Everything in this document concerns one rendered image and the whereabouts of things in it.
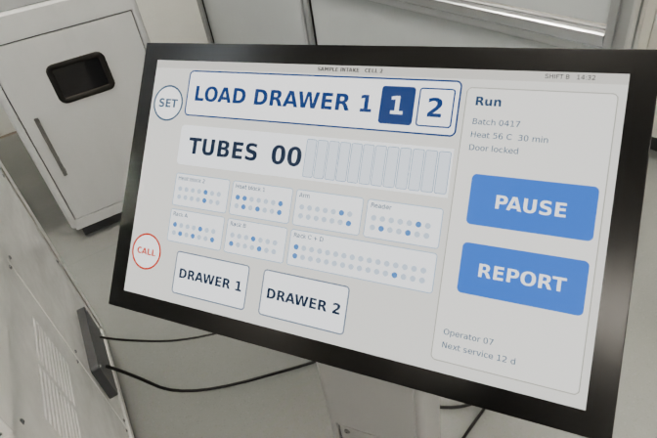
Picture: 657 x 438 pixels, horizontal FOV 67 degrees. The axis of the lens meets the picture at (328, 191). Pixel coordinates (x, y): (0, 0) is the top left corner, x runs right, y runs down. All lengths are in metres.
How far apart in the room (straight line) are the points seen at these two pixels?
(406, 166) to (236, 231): 0.19
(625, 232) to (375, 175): 0.21
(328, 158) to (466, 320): 0.20
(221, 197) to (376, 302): 0.20
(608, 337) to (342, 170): 0.26
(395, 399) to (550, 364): 0.32
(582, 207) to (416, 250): 0.14
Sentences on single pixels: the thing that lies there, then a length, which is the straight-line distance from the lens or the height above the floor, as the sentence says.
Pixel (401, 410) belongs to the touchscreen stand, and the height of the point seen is 0.72.
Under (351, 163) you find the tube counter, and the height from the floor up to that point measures 1.11.
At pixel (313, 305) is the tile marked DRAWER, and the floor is 1.00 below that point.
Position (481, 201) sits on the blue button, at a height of 1.09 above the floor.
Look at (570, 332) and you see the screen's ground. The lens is 0.46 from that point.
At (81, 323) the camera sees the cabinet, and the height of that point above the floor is 0.34.
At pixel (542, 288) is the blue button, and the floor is 1.05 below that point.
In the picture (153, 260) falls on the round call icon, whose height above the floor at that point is 1.01.
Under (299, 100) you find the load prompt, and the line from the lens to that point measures 0.51.
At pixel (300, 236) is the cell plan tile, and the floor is 1.05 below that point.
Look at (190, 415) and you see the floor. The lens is 1.71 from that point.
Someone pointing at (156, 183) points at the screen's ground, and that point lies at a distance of 0.59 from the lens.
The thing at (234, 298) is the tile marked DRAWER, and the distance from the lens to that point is 0.54.
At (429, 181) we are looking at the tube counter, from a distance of 0.46.
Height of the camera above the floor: 1.37
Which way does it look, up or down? 36 degrees down
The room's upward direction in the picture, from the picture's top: 9 degrees counter-clockwise
